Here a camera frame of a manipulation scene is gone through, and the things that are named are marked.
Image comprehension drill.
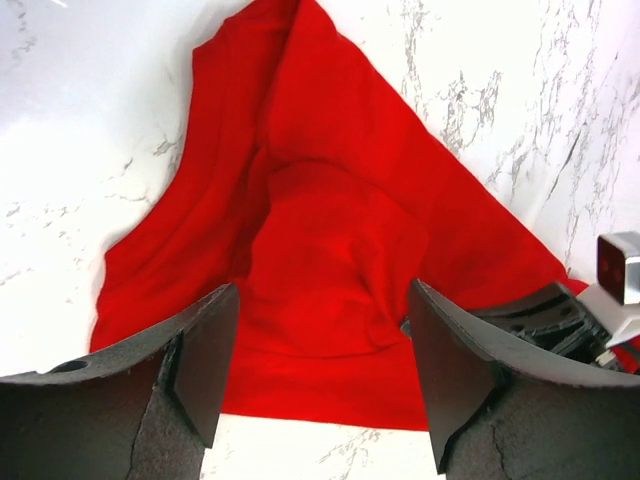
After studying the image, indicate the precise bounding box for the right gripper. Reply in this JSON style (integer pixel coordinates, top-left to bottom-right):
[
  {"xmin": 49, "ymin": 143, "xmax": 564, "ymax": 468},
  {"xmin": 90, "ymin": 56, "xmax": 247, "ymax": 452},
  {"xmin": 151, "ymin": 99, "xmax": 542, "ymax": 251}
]
[{"xmin": 472, "ymin": 282, "xmax": 622, "ymax": 370}]

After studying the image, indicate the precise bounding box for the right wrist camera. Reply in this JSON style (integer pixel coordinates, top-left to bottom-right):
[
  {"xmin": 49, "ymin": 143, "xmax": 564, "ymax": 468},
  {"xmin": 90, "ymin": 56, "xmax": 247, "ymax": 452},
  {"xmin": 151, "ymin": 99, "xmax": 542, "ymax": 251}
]
[{"xmin": 578, "ymin": 231, "xmax": 639, "ymax": 374}]

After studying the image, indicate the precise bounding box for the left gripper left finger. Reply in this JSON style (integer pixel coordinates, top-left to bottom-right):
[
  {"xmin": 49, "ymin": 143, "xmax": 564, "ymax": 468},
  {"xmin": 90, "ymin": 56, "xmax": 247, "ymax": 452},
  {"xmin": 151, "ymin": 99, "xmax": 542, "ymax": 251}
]
[{"xmin": 1, "ymin": 284, "xmax": 239, "ymax": 479}]

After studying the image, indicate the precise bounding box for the red t-shirt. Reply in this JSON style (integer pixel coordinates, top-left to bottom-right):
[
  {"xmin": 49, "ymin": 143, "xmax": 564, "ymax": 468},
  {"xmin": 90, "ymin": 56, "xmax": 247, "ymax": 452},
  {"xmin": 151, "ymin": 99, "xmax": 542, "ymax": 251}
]
[{"xmin": 90, "ymin": 1, "xmax": 584, "ymax": 430}]

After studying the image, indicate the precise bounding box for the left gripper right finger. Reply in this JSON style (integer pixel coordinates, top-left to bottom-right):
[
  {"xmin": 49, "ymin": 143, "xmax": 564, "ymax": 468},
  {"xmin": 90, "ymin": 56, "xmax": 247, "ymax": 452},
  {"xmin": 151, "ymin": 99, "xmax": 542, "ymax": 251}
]
[{"xmin": 408, "ymin": 281, "xmax": 639, "ymax": 479}]

